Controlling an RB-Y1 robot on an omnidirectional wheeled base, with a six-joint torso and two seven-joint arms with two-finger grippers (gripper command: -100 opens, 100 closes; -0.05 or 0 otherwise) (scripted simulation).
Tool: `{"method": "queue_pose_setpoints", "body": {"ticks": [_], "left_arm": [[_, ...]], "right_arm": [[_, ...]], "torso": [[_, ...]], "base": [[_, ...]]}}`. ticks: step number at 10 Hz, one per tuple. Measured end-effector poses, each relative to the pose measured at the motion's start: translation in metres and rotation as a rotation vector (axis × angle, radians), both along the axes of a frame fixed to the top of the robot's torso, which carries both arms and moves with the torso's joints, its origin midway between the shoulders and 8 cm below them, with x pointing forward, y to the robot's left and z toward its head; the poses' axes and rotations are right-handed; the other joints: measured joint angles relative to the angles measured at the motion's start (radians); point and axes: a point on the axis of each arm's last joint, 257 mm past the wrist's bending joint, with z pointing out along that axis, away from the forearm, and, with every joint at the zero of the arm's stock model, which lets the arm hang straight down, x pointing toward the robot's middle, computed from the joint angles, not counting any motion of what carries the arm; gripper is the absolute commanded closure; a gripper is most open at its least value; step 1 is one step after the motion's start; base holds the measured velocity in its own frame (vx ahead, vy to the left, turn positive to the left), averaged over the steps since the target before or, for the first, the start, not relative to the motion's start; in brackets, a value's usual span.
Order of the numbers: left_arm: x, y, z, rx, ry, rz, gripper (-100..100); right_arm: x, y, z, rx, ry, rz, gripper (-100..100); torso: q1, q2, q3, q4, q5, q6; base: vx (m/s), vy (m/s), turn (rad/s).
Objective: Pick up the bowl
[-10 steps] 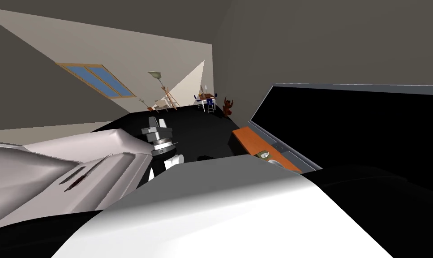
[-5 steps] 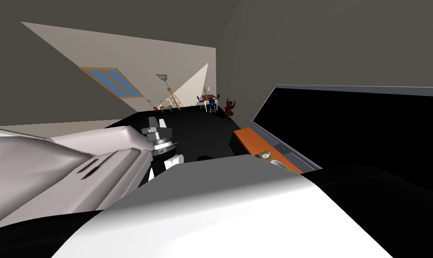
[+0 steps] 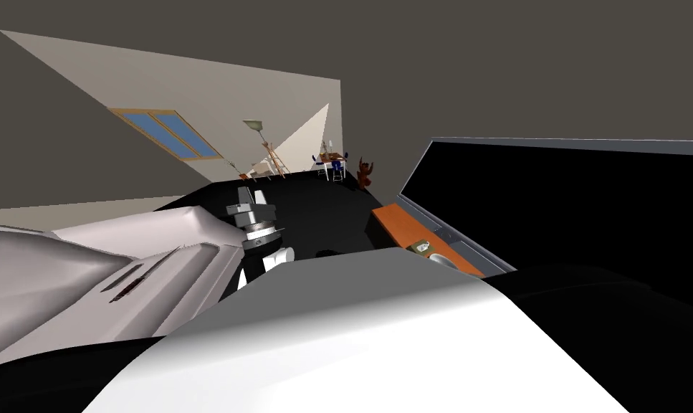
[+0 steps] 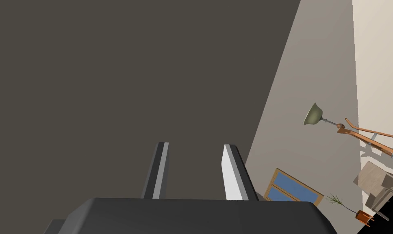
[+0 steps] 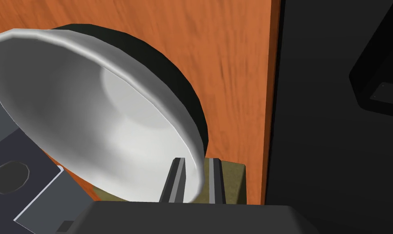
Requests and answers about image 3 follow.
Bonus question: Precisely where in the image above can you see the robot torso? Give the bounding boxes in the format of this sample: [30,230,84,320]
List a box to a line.
[82,246,631,413]

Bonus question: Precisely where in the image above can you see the wooden easel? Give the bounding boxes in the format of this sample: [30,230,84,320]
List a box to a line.
[262,142,292,179]

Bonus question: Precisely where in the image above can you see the orange wooden sideboard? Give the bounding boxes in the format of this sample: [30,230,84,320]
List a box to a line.
[371,203,486,280]

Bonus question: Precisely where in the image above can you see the pale floor lamp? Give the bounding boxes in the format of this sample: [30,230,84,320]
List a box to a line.
[242,118,274,173]

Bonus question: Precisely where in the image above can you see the brown teddy bear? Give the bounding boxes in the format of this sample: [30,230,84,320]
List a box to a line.
[355,157,376,192]

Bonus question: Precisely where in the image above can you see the window with wooden frame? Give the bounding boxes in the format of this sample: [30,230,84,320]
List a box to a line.
[109,108,224,162]

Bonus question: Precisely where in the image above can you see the dining table with blue chairs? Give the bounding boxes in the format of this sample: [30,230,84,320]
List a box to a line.
[311,140,350,184]

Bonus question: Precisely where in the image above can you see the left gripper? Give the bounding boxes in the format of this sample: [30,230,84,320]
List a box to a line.
[225,186,278,232]

